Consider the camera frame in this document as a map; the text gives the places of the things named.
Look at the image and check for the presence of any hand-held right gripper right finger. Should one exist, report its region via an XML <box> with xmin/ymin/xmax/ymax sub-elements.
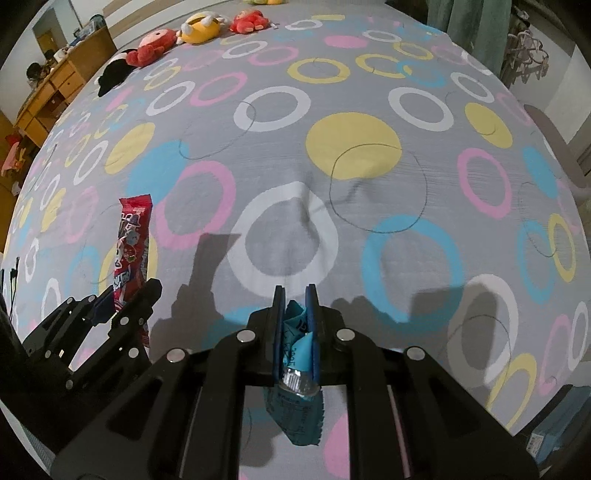
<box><xmin>306</xmin><ymin>284</ymin><xmax>540</xmax><ymax>480</ymax></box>

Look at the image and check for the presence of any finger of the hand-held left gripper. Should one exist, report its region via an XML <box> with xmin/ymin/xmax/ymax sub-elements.
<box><xmin>65</xmin><ymin>279</ymin><xmax>163</xmax><ymax>393</ymax></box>
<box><xmin>21</xmin><ymin>295</ymin><xmax>116</xmax><ymax>363</ymax></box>

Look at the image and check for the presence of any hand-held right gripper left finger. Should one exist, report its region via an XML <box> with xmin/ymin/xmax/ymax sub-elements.
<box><xmin>51</xmin><ymin>285</ymin><xmax>284</xmax><ymax>480</ymax></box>

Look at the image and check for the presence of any red snack wrapper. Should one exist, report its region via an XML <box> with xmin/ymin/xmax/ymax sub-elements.
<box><xmin>112</xmin><ymin>194</ymin><xmax>154</xmax><ymax>348</ymax></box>

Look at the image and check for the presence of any blue snack wrapper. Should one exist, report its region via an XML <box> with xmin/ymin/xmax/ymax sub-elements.
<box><xmin>264</xmin><ymin>299</ymin><xmax>325</xmax><ymax>448</ymax></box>

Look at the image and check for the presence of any pink toy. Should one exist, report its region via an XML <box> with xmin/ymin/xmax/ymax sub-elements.
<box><xmin>0</xmin><ymin>134</ymin><xmax>27</xmax><ymax>177</ymax></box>

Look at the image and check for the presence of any circle-printed bed sheet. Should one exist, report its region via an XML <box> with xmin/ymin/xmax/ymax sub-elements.
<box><xmin>2</xmin><ymin>0</ymin><xmax>591</xmax><ymax>480</ymax></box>

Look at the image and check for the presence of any wooden desk with drawers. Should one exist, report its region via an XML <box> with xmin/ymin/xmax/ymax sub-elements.
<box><xmin>14</xmin><ymin>28</ymin><xmax>117</xmax><ymax>136</ymax></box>

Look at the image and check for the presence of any black plush toy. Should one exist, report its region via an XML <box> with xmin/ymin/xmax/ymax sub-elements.
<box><xmin>96</xmin><ymin>53</ymin><xmax>135</xmax><ymax>98</ymax></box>

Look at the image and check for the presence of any blue cardboard box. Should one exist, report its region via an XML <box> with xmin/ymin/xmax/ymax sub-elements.
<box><xmin>525</xmin><ymin>396</ymin><xmax>591</xmax><ymax>468</ymax></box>

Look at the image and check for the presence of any red long plush toy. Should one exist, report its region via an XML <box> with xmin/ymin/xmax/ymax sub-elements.
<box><xmin>126</xmin><ymin>28</ymin><xmax>179</xmax><ymax>68</ymax></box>

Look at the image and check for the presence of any yellow plush toy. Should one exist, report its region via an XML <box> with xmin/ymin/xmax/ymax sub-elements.
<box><xmin>175</xmin><ymin>11</ymin><xmax>227</xmax><ymax>46</ymax></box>

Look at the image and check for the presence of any red round plush toy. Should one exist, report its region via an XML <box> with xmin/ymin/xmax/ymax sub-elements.
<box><xmin>229</xmin><ymin>10</ymin><xmax>271</xmax><ymax>36</ymax></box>

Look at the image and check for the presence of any green curtain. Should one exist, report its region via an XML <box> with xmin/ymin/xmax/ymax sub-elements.
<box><xmin>425</xmin><ymin>0</ymin><xmax>514</xmax><ymax>45</ymax></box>

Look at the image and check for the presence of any rack of clothes hangers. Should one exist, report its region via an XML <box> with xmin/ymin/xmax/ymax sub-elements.
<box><xmin>501</xmin><ymin>9</ymin><xmax>553</xmax><ymax>87</ymax></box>

